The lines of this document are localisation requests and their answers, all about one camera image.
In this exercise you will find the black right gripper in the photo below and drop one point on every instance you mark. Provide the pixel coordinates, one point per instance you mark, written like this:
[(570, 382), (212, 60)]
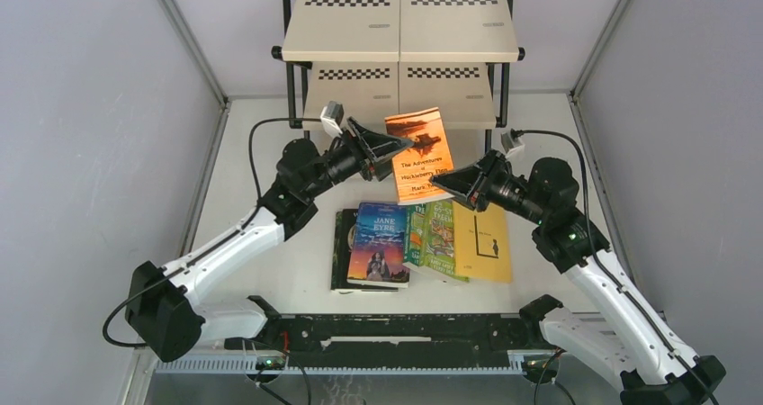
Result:
[(473, 184)]

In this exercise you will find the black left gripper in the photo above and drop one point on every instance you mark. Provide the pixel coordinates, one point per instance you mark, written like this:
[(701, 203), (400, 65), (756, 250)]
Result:
[(378, 146)]

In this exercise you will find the orange paperback book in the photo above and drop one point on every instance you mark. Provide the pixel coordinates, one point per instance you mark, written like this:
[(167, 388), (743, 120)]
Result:
[(428, 156)]

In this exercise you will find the yellow book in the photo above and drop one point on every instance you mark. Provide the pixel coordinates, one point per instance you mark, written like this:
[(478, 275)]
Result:
[(481, 245)]

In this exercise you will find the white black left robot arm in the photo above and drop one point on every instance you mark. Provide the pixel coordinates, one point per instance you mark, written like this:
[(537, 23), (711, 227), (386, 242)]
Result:
[(166, 305)]

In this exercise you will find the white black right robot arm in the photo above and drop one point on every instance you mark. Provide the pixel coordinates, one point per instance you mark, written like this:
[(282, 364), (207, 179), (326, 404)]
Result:
[(646, 362)]

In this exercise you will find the dark green treehouse book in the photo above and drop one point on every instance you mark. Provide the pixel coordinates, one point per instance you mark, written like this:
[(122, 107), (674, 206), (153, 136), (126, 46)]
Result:
[(416, 214)]

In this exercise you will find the light green treehouse book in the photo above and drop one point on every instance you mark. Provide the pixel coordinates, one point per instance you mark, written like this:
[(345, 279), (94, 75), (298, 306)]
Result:
[(437, 253)]

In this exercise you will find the dark black-green book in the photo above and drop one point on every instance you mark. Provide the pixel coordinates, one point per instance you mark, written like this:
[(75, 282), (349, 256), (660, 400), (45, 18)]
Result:
[(344, 235)]

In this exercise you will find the cream three-tier shelf rack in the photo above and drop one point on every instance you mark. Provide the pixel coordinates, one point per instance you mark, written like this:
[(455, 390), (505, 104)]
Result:
[(380, 57)]

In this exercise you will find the Jane Eyre blue book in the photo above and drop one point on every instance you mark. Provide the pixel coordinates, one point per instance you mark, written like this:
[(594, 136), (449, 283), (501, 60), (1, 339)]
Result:
[(377, 255)]

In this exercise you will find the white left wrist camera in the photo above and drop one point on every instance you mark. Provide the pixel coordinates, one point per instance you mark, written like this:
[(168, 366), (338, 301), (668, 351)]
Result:
[(331, 118)]

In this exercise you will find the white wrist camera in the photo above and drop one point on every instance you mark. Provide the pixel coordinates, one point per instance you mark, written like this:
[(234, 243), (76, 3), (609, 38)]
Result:
[(331, 118), (512, 144)]

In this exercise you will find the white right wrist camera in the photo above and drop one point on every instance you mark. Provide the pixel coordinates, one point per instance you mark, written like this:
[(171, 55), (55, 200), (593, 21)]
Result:
[(512, 144)]

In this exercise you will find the black mounting base rail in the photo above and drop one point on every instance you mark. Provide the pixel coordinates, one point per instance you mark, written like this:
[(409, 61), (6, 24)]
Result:
[(397, 342)]

